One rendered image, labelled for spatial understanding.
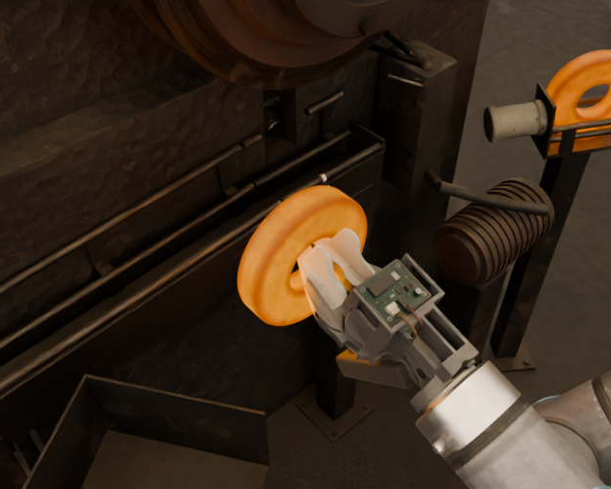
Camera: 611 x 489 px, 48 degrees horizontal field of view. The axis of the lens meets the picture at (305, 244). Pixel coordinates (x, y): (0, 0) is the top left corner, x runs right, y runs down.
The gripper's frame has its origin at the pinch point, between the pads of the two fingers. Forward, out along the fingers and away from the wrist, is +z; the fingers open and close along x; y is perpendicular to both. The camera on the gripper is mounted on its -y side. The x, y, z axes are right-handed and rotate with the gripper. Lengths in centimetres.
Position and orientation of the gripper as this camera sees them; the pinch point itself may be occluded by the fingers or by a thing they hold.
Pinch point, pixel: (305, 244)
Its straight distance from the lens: 71.4
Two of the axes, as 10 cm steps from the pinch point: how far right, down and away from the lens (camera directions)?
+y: 1.9, -5.3, -8.3
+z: -6.3, -7.1, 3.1
